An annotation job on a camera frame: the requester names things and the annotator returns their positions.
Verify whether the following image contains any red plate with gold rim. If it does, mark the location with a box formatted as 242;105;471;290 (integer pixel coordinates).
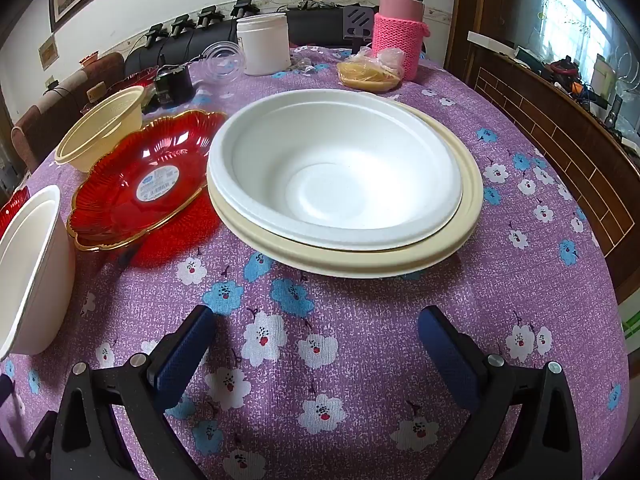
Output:
66;110;228;252
107;66;161;96
0;186;31;233

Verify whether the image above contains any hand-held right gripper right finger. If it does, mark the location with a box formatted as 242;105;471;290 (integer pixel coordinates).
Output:
418;305;583;480

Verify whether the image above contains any purple floral tablecloth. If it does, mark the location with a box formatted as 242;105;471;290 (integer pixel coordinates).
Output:
0;45;631;480

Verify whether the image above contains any wooden cabinet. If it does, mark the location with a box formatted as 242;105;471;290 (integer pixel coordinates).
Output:
445;0;640;301

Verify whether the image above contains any white plastic jar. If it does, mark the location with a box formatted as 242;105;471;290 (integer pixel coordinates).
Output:
236;15;292;76

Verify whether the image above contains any cream plastic bowl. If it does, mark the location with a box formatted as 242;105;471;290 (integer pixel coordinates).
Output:
54;85;147;173

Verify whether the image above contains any black leather sofa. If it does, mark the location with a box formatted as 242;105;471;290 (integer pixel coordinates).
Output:
124;7;381;78

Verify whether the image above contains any small black jar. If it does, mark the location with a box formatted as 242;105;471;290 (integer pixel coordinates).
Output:
155;66;193;106

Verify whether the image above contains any cream plastic plate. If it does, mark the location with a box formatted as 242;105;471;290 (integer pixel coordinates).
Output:
207;102;484;279

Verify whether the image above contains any brown fabric sofa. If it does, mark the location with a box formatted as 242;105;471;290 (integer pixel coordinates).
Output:
11;51;126;173

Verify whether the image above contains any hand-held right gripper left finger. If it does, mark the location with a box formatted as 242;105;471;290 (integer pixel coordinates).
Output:
50;305;218;480

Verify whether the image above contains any pink thermos with knitted sleeve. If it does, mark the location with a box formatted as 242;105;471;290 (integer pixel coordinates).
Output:
372;0;432;81

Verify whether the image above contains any small brown wall plaque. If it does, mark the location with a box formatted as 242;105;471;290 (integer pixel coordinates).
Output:
39;34;58;70

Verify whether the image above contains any white paper bowl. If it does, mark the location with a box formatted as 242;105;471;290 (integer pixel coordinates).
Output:
0;185;77;361

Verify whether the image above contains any large white foam bowl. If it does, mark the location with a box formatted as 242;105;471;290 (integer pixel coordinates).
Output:
206;89;463;252

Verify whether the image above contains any white and green carton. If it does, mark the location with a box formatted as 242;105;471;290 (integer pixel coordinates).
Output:
620;300;640;356

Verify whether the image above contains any red and black tool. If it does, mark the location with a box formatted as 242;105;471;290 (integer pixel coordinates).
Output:
550;57;581;86

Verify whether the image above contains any black slotted spatula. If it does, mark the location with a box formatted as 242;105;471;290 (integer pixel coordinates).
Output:
341;4;378;43

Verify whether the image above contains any white box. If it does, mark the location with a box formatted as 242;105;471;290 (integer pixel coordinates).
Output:
467;31;516;56

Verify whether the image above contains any bag of yellow rubber bands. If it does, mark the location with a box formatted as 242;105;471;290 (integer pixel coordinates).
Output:
336;47;403;93

